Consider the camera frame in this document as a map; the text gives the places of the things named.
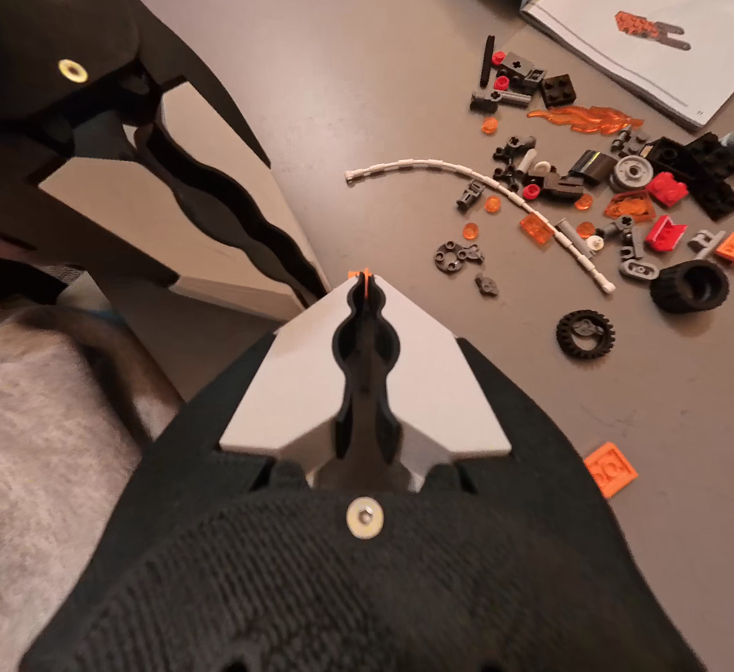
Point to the wide black lego tyre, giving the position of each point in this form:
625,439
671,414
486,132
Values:
665,293

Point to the black curved lego slope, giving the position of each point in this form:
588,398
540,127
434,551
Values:
593,167

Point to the red studded lego piece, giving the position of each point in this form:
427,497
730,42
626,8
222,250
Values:
668,190

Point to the thin black lego tyre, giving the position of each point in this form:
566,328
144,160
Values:
562,336

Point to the black lego axle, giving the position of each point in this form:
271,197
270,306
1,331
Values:
488,61

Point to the transparent orange lego windscreen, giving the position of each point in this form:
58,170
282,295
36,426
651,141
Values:
628,207

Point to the large black lego plates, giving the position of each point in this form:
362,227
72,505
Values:
705,167

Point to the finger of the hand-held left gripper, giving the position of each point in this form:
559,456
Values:
143,224
229,144

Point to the grey lego wheel hub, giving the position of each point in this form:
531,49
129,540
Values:
631,174

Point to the dark grey round lego plate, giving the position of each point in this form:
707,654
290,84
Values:
450,267

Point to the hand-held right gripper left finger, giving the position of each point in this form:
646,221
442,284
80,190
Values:
286,396

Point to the grey oval lego link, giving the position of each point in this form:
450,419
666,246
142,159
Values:
622,269

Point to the orange grey lego assembly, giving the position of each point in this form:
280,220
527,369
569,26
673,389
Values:
360,275

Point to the red lego slope piece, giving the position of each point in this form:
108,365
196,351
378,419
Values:
665,233

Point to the person's grey zip sweater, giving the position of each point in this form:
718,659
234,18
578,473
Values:
57,454

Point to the small dark grey lego piece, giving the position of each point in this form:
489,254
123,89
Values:
486,286

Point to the transparent orange lego brick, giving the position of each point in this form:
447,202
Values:
537,228

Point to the transparent orange lego flame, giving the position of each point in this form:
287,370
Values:
585,120

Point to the pile of mixed lego pieces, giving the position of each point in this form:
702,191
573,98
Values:
559,187

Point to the black square lego plate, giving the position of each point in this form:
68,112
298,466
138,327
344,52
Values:
559,91

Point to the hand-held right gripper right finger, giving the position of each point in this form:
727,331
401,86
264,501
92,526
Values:
447,396

